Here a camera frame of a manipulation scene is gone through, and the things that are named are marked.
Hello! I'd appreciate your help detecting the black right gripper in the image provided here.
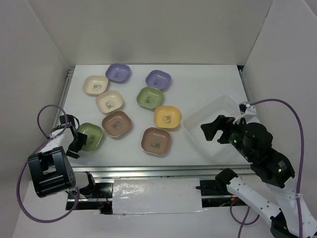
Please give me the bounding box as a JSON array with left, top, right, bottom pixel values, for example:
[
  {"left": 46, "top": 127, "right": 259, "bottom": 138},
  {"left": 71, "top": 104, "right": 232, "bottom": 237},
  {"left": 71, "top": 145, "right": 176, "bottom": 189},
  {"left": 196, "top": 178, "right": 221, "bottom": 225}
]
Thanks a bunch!
[{"left": 200, "top": 113, "right": 254, "bottom": 160}]

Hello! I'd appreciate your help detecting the green panda plate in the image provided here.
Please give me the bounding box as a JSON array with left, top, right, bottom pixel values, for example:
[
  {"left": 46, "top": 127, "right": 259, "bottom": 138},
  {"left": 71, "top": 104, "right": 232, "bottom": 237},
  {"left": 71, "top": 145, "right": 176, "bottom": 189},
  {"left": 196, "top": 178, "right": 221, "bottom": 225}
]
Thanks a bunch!
[
  {"left": 78, "top": 122, "right": 103, "bottom": 151},
  {"left": 137, "top": 87, "right": 164, "bottom": 110}
]

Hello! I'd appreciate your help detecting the brown panda plate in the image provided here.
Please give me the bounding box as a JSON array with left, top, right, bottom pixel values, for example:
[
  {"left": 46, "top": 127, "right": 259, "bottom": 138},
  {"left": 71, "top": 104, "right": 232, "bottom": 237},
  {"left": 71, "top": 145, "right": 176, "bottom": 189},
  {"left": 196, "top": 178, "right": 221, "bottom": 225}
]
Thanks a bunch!
[
  {"left": 102, "top": 111, "right": 132, "bottom": 137},
  {"left": 141, "top": 127, "right": 171, "bottom": 155}
]

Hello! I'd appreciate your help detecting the brown panda plate front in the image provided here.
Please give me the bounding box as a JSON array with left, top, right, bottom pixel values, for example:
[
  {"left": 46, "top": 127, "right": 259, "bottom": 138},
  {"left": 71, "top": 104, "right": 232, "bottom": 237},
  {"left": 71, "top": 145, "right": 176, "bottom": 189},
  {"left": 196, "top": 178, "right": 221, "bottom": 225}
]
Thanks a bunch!
[{"left": 141, "top": 127, "right": 171, "bottom": 155}]

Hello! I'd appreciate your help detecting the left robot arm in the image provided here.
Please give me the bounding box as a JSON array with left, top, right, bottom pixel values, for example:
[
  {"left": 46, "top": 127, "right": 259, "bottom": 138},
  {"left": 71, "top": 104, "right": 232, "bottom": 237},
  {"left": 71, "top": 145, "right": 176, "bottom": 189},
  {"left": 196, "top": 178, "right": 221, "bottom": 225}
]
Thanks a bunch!
[{"left": 28, "top": 115, "right": 98, "bottom": 198}]

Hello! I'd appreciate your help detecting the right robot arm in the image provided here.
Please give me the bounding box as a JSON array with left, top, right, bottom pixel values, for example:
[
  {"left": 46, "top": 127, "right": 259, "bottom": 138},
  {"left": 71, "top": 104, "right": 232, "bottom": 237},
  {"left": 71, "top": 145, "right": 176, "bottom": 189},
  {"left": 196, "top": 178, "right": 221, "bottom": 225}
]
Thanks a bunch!
[{"left": 201, "top": 115, "right": 317, "bottom": 238}]

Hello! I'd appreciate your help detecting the white perforated plastic bin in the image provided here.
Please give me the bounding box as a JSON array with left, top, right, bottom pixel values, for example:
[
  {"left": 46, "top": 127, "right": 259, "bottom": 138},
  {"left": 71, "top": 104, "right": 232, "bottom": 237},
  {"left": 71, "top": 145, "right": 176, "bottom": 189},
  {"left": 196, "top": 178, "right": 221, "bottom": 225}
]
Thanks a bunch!
[{"left": 180, "top": 95, "right": 240, "bottom": 164}]

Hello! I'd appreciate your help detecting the cream panda plate lower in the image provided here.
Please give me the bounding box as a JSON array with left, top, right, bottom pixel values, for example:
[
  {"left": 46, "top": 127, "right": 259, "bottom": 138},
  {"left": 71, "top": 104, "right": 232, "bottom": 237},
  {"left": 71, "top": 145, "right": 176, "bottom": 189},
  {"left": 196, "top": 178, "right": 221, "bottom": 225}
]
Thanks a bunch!
[{"left": 96, "top": 90, "right": 123, "bottom": 114}]

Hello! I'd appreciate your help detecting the cream panda plate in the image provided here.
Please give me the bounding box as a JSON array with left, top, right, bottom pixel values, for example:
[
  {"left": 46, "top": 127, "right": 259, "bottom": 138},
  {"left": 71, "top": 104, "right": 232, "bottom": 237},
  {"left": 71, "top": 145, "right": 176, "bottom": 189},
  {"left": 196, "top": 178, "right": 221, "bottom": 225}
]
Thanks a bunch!
[
  {"left": 96, "top": 90, "right": 123, "bottom": 114},
  {"left": 83, "top": 75, "right": 108, "bottom": 96}
]

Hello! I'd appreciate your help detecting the yellow panda plate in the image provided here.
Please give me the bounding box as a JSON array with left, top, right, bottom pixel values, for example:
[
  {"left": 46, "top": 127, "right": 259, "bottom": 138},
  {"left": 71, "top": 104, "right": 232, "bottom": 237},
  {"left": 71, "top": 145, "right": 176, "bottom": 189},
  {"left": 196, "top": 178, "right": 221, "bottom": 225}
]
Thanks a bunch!
[{"left": 154, "top": 106, "right": 180, "bottom": 129}]

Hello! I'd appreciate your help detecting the cream panda plate upper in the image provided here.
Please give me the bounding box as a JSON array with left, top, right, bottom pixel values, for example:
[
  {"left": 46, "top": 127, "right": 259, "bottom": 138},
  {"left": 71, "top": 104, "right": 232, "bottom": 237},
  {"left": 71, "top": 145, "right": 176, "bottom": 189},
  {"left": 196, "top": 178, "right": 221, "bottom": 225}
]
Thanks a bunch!
[{"left": 83, "top": 75, "right": 108, "bottom": 96}]

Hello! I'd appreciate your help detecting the white foam cover panel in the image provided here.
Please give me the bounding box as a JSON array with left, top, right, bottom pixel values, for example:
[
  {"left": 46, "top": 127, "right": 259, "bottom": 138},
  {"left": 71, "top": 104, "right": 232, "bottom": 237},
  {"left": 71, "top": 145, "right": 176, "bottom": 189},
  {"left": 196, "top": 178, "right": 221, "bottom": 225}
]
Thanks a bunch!
[{"left": 112, "top": 178, "right": 203, "bottom": 215}]

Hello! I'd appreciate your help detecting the purple panda plate left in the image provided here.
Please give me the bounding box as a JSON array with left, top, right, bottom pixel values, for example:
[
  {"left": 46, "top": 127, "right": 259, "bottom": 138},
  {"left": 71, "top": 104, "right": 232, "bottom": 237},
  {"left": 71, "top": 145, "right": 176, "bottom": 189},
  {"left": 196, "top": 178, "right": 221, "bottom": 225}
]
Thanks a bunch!
[{"left": 105, "top": 63, "right": 131, "bottom": 83}]

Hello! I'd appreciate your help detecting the purple panda plate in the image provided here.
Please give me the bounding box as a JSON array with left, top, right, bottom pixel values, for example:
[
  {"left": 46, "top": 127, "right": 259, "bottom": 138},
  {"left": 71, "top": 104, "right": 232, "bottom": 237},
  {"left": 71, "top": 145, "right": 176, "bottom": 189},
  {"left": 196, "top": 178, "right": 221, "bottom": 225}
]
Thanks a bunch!
[
  {"left": 105, "top": 63, "right": 131, "bottom": 83},
  {"left": 145, "top": 70, "right": 171, "bottom": 91}
]

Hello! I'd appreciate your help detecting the purple panda plate right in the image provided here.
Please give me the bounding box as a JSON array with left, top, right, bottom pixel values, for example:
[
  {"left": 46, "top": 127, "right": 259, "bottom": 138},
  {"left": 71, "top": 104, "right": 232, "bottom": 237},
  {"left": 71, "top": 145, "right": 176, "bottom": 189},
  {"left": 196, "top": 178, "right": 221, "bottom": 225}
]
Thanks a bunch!
[{"left": 145, "top": 70, "right": 171, "bottom": 91}]

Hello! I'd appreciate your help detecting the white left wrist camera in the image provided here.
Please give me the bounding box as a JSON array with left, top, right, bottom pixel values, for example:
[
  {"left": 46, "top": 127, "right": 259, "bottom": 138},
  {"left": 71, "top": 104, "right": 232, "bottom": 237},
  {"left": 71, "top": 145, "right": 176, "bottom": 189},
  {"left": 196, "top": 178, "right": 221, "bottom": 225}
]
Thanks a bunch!
[{"left": 50, "top": 125, "right": 72, "bottom": 141}]

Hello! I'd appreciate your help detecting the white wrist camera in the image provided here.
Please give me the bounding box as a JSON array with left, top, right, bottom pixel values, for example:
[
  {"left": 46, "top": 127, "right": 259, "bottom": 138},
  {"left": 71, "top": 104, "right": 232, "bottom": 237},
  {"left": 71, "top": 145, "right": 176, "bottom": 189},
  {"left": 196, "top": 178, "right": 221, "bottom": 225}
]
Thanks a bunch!
[
  {"left": 233, "top": 102, "right": 257, "bottom": 124},
  {"left": 50, "top": 125, "right": 72, "bottom": 141}
]

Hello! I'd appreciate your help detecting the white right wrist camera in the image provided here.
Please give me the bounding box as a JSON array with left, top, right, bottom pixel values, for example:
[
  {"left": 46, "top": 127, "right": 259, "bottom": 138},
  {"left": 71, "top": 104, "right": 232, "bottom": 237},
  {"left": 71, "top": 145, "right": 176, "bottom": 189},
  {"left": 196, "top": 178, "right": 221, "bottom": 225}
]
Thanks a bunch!
[{"left": 233, "top": 102, "right": 257, "bottom": 124}]

